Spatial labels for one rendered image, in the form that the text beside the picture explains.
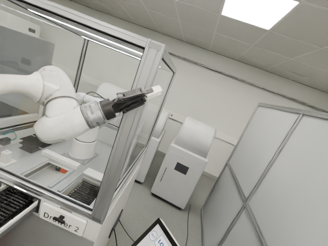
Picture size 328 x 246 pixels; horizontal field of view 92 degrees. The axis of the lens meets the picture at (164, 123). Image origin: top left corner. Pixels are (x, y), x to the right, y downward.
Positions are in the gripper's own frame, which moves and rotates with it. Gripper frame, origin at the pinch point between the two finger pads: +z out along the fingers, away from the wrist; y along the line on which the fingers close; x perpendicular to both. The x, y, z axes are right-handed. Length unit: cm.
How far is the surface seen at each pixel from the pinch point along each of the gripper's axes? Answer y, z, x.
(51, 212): -60, -73, -20
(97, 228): -60, -52, -40
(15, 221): -53, -87, -16
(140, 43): 1.0, 5.1, 24.1
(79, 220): -58, -59, -31
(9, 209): -54, -89, -8
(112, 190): -43, -34, -25
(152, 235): -37, -23, -53
